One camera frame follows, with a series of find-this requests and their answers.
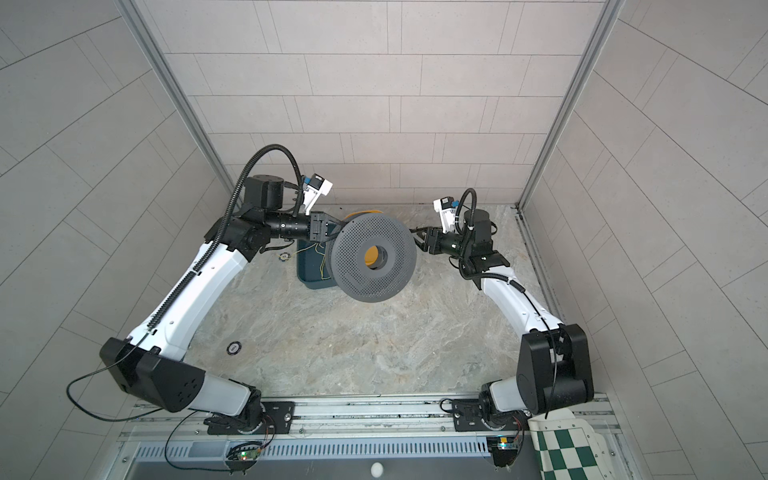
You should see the teal plastic bin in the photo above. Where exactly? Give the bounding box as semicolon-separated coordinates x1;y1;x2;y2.
295;240;337;290

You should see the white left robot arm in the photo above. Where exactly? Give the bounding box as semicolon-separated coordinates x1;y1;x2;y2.
100;144;336;474

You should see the aluminium corner profile right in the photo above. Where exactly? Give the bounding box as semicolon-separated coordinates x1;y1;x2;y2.
517;0;624;212

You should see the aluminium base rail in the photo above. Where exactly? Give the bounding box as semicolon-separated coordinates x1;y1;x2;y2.
109;394;628;474

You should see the yellow thin cable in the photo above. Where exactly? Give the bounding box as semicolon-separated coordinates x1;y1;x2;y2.
296;242;336;280

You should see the yellow plastic bin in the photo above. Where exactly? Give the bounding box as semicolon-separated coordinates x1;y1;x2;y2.
344;210;386;270

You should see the small white ball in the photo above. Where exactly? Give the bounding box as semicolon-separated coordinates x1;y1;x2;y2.
370;462;384;479

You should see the green white checkered cloth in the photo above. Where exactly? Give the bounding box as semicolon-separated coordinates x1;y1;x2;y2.
528;409;616;480

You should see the grey perforated cable spool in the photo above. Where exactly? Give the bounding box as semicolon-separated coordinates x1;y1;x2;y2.
328;212;417;303

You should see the aluminium corner profile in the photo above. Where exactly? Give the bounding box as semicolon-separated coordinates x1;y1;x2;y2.
517;0;624;212
115;0;235;193

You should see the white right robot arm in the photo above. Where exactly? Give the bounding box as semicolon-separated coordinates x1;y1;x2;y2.
412;188;594;430

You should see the aluminium corner profile left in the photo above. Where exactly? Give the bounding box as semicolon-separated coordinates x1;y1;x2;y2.
115;0;235;193

